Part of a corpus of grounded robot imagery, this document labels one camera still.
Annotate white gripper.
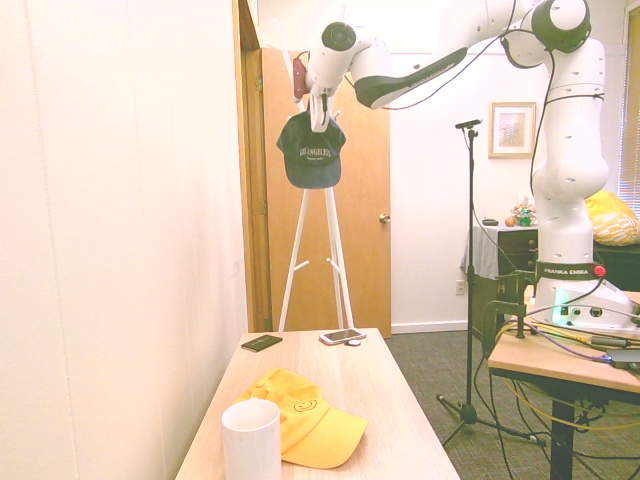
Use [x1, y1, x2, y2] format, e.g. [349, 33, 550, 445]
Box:
[303, 69, 346, 133]

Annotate dark blue baseball cap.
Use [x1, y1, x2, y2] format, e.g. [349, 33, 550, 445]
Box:
[276, 110, 348, 190]

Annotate yellow baseball cap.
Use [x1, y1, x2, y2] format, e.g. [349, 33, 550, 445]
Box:
[234, 368, 370, 470]

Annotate wooden door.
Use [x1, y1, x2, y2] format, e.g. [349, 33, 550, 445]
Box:
[260, 47, 392, 332]

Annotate white wooden coat rack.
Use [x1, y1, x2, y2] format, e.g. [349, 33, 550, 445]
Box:
[273, 3, 356, 332]

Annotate grey cloth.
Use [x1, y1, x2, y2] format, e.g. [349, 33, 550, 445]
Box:
[460, 225, 501, 277]

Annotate white smartphone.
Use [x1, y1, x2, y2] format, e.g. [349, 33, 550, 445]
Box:
[318, 328, 368, 347]

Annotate black wallet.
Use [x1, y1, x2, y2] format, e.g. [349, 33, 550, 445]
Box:
[240, 334, 284, 353]

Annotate dark wooden dresser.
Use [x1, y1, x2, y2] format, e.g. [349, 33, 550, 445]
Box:
[472, 224, 640, 346]

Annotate white baseboard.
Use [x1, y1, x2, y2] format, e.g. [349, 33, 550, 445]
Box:
[390, 320, 471, 335]

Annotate black table clamp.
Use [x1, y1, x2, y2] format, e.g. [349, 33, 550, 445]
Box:
[482, 269, 536, 359]

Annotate window blinds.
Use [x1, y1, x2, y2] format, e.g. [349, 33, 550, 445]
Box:
[618, 0, 640, 201]

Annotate white cylindrical cup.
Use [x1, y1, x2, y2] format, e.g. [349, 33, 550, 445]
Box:
[221, 399, 283, 480]

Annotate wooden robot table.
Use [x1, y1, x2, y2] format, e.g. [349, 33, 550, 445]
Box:
[487, 289, 640, 480]

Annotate black power box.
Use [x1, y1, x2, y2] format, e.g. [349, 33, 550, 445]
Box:
[602, 349, 640, 366]

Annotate maroon wrist camera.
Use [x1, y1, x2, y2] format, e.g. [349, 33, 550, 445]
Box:
[291, 55, 308, 104]

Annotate wooden door frame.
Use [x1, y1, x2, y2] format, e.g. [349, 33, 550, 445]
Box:
[232, 0, 274, 334]

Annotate framed wall picture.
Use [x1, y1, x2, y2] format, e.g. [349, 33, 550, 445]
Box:
[488, 101, 537, 160]

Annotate black camera tripod stand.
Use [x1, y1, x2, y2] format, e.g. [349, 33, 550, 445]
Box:
[435, 127, 547, 449]

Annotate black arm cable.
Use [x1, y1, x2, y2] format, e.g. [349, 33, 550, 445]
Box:
[379, 27, 606, 321]

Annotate yellow cable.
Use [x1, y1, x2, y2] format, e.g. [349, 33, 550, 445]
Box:
[492, 319, 640, 436]

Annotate purple cable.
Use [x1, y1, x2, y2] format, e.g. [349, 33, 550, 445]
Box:
[524, 324, 614, 362]

